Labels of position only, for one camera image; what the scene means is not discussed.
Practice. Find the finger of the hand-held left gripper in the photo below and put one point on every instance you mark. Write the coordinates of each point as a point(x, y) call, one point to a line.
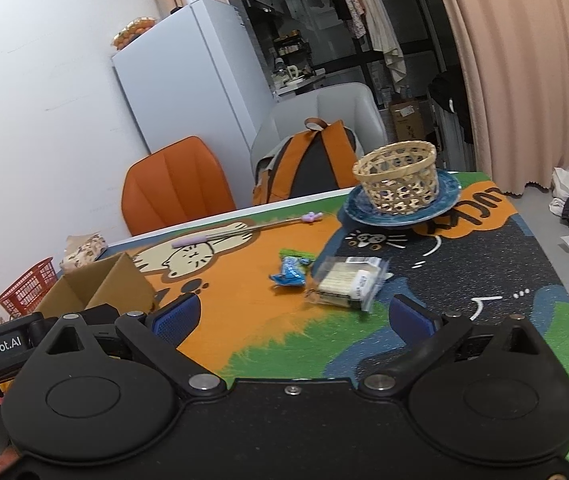
point(99, 315)

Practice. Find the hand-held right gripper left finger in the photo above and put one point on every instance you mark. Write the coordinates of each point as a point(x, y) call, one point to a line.
point(174, 317)

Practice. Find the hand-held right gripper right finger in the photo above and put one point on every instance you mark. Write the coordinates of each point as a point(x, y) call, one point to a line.
point(414, 317)

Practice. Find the cardboard box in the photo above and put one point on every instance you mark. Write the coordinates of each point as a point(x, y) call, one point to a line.
point(114, 285)

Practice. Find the clear white cracker packet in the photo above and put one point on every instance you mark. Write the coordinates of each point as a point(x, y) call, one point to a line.
point(344, 280)

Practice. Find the printed tissue pack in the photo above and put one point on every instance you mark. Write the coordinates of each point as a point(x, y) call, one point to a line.
point(82, 250)

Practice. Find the red plastic basket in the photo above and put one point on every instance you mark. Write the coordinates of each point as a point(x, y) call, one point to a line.
point(27, 287)

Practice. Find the small blue snack packet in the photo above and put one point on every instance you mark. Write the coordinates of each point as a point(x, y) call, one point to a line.
point(289, 271)

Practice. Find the blue ceramic plate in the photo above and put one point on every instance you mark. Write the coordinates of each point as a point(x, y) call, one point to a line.
point(445, 195)

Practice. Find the orange chair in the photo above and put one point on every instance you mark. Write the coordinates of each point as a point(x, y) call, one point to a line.
point(174, 185)

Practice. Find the woven bamboo basket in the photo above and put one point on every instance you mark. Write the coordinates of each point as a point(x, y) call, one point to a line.
point(399, 185)

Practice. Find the small green snack packet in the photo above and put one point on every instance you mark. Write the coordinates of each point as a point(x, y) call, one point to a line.
point(295, 253)

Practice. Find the orange and black backpack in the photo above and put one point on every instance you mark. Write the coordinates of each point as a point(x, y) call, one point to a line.
point(314, 165)

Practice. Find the brown cardboard carton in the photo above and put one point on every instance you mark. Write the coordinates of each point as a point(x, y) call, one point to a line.
point(407, 120)

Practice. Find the white armchair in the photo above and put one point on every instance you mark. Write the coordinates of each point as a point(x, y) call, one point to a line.
point(344, 105)

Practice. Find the black garment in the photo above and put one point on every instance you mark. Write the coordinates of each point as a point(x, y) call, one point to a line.
point(447, 90)

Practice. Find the white refrigerator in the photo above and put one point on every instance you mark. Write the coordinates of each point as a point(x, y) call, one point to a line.
point(189, 75)

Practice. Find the bag of oranges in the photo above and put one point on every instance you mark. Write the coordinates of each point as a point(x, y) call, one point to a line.
point(132, 32)

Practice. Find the dark kitchen shelf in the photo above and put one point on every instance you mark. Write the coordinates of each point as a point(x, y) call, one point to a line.
point(289, 50)

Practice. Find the white hanging garment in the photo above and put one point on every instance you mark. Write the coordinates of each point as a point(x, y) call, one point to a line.
point(379, 25)

